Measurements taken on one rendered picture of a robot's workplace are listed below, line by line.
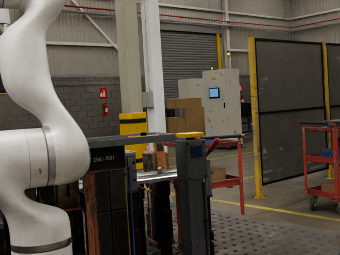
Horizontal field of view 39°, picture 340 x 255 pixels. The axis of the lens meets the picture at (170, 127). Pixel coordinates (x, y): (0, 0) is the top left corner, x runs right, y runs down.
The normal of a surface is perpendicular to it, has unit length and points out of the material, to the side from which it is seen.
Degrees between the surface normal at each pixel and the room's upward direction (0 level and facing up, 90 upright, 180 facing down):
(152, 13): 90
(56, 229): 84
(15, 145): 61
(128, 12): 90
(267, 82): 90
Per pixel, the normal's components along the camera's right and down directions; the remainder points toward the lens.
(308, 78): 0.66, -0.01
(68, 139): 0.30, -0.40
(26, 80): 0.08, -0.08
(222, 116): -0.75, 0.08
